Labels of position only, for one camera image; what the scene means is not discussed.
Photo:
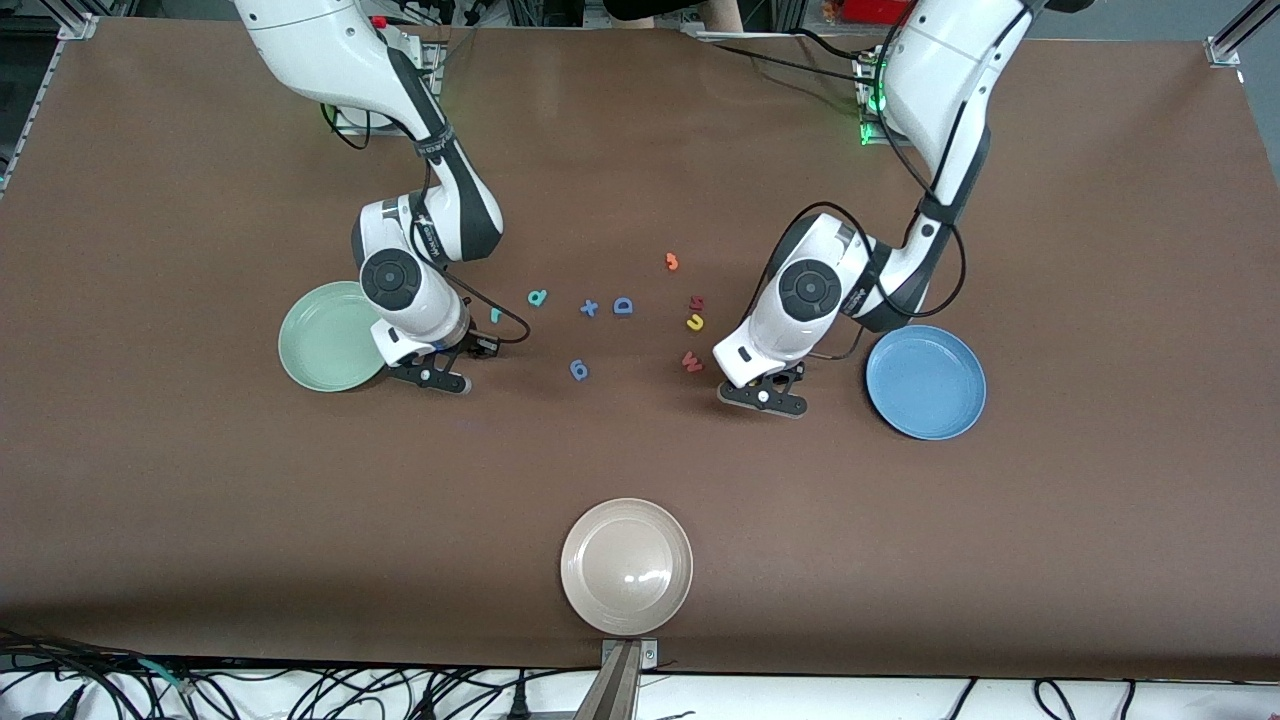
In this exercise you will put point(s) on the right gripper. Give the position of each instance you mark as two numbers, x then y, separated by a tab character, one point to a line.
469	345

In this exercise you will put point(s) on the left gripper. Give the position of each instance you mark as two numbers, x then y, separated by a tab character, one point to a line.
781	379

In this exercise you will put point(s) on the teal foam letter d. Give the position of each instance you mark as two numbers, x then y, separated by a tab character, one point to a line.
537	297

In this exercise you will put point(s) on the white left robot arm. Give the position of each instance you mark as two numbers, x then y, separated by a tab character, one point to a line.
950	60

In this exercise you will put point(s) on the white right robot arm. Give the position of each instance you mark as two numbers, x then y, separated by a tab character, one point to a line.
330	50

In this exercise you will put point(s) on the red foam letter w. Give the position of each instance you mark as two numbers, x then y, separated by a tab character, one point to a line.
691	361

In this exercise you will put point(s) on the blue foam letter g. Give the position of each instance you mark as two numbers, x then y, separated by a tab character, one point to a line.
579	370

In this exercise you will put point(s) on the blue foam letter x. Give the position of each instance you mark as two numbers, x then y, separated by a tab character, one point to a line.
589	308

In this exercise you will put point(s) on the blue foam letter D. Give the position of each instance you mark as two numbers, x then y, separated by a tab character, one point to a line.
623	306

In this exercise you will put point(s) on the light green plate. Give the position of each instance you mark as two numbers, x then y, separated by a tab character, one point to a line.
320	340

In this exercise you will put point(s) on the blue plate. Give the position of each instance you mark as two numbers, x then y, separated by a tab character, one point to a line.
930	410

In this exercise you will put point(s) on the beige plate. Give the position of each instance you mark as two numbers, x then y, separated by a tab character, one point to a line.
625	565

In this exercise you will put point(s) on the person bare leg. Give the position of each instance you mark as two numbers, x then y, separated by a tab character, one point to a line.
718	12

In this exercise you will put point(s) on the black power plug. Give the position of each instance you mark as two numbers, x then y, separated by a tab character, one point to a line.
519	705

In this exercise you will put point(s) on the red box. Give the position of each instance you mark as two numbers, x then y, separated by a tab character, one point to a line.
875	10

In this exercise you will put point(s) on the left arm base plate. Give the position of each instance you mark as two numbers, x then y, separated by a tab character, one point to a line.
866	135

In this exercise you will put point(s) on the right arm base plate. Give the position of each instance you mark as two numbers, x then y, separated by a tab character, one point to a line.
436	75

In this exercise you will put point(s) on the aluminium camera post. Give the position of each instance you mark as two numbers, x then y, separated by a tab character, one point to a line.
618	690

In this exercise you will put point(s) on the aluminium frame corner bracket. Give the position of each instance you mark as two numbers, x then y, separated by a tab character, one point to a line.
78	27

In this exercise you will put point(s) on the aluminium frame profile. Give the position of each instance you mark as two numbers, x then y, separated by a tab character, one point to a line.
1240	35

